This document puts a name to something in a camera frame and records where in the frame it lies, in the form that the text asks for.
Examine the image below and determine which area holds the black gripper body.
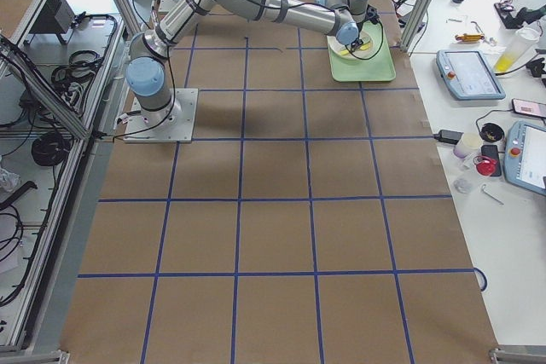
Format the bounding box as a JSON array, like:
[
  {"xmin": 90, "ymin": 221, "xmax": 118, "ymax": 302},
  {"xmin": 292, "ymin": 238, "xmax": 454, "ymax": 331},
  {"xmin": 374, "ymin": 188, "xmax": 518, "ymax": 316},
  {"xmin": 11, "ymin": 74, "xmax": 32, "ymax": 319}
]
[{"xmin": 350, "ymin": 29, "xmax": 372, "ymax": 45}]

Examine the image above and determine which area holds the yellow plastic fork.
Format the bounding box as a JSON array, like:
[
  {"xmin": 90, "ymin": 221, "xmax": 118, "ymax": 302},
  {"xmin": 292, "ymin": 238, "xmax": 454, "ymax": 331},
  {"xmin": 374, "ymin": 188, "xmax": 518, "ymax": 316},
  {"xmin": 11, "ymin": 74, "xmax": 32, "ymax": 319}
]
[{"xmin": 337, "ymin": 42, "xmax": 372, "ymax": 55}]

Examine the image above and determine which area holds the cream round plate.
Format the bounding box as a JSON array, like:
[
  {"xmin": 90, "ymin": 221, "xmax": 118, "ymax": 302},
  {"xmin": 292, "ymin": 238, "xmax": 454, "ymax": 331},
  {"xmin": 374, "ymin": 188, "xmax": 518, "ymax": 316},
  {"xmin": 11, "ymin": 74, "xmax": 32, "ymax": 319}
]
[{"xmin": 327, "ymin": 33, "xmax": 374, "ymax": 60}]

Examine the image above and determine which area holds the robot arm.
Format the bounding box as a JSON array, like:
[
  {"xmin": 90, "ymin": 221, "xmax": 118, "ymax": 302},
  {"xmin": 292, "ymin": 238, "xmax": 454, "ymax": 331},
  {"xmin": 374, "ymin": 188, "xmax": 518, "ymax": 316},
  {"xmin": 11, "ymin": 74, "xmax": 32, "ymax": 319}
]
[{"xmin": 125, "ymin": 0, "xmax": 378, "ymax": 128}]

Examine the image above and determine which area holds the light green tray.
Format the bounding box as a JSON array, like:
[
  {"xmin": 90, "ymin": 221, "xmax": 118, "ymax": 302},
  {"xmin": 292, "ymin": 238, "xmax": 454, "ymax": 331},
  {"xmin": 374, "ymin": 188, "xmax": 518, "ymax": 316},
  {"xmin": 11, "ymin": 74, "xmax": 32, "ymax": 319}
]
[{"xmin": 328, "ymin": 22, "xmax": 396, "ymax": 82}]

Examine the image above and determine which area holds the far teach pendant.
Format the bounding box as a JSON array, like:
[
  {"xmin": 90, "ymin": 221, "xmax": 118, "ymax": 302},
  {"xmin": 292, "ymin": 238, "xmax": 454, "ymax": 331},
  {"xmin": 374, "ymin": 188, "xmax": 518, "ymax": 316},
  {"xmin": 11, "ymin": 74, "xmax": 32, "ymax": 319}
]
[{"xmin": 435, "ymin": 49, "xmax": 506, "ymax": 101}]

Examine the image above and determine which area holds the teach pendant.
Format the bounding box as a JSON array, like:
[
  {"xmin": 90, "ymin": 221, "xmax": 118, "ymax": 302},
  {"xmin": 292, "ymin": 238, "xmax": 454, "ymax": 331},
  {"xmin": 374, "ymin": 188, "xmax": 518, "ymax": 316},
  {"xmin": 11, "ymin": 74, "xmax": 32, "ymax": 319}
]
[
  {"xmin": 503, "ymin": 121, "xmax": 545, "ymax": 196},
  {"xmin": 435, "ymin": 49, "xmax": 506, "ymax": 101}
]

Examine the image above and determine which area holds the white lilac cup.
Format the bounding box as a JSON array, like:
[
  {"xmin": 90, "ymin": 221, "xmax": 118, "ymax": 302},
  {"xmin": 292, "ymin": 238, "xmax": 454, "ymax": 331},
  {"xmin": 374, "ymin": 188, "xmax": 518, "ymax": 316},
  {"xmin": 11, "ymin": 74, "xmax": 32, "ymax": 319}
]
[{"xmin": 453, "ymin": 132, "xmax": 483, "ymax": 159}]

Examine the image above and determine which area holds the clear cup yellow liquid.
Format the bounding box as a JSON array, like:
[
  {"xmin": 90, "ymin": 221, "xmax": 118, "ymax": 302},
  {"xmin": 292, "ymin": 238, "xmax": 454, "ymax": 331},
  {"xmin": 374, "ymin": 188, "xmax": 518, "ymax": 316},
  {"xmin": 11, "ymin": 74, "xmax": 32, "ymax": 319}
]
[{"xmin": 494, "ymin": 26, "xmax": 540, "ymax": 74}]

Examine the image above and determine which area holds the red round lid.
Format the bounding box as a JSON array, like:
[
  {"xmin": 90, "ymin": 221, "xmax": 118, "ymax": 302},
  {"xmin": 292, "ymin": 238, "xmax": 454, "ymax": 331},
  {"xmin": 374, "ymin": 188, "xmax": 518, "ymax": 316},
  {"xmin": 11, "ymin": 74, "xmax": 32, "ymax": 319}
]
[{"xmin": 473, "ymin": 155, "xmax": 498, "ymax": 176}]

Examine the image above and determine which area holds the black smartphone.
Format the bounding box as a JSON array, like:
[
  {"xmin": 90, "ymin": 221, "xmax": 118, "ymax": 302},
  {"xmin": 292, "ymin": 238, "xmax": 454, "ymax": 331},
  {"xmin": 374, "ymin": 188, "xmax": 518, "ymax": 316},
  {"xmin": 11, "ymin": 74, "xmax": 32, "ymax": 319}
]
[{"xmin": 512, "ymin": 99, "xmax": 546, "ymax": 119}]

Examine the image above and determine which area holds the brown paper table cover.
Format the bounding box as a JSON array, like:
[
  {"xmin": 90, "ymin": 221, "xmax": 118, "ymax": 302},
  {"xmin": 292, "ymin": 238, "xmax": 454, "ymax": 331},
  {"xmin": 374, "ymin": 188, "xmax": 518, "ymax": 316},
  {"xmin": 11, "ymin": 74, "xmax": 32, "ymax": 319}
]
[{"xmin": 60, "ymin": 0, "xmax": 497, "ymax": 363}]

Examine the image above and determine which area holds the silver allen key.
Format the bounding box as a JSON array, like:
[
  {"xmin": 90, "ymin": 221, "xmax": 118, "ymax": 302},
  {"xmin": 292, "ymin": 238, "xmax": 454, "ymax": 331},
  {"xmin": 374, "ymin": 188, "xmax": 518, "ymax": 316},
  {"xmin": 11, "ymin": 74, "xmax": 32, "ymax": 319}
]
[{"xmin": 480, "ymin": 184, "xmax": 504, "ymax": 205}]

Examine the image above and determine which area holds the near teach pendant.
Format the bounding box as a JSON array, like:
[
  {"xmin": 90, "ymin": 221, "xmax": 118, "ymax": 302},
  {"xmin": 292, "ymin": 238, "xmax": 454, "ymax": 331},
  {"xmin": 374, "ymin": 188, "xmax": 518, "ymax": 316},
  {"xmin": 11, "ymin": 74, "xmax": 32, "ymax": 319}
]
[{"xmin": 503, "ymin": 121, "xmax": 545, "ymax": 196}]

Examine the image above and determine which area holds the black box on shelf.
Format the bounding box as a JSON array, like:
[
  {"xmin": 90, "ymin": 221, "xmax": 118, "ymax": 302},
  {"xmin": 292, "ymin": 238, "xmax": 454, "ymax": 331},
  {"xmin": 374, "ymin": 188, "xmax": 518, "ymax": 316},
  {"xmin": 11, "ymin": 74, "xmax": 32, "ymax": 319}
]
[{"xmin": 29, "ymin": 0, "xmax": 76, "ymax": 44}]

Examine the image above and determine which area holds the coiled black cable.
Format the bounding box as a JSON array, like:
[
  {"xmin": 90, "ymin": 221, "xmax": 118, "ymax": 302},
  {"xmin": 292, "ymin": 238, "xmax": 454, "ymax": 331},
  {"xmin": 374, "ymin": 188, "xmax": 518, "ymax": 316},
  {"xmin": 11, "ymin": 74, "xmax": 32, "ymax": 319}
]
[{"xmin": 31, "ymin": 131, "xmax": 69, "ymax": 168}]

